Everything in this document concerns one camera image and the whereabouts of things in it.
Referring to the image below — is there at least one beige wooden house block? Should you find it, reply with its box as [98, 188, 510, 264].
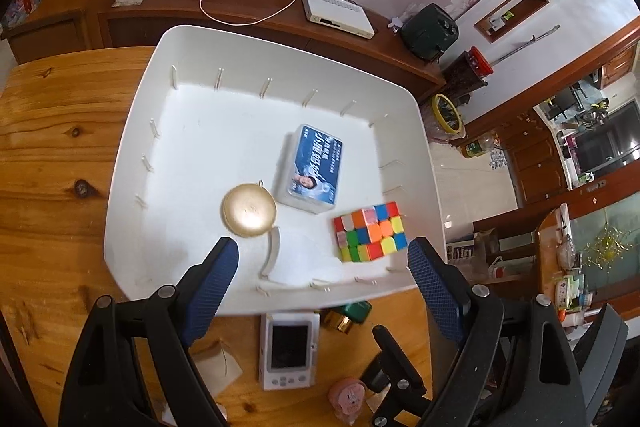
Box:
[193, 340, 243, 397]

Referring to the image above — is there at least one white handheld game console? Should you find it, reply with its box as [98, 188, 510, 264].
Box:
[258, 312, 320, 391]

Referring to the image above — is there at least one pink round toy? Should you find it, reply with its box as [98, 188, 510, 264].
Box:
[328, 377, 366, 426]

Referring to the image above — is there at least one green gold small box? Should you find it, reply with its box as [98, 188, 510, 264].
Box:
[321, 301, 372, 334]

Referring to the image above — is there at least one round gold compact mirror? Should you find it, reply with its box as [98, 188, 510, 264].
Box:
[221, 181, 277, 237]

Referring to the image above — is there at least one colourful rubik's cube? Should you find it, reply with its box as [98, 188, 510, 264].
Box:
[332, 202, 409, 263]

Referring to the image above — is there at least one yellow rim trash bin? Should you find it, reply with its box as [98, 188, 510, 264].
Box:
[422, 93, 465, 143]

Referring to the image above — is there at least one blue card box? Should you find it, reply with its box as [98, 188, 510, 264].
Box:
[276, 124, 343, 215]

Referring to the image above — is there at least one white plastic storage bin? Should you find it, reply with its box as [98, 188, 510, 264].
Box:
[104, 25, 446, 315]

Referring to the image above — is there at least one red lid dark jar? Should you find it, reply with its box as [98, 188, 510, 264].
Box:
[442, 46, 494, 105]

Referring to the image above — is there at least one wooden tv cabinet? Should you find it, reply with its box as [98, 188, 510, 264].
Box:
[4, 0, 445, 101]

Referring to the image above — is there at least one white set-top box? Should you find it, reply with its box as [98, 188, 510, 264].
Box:
[303, 0, 375, 40]

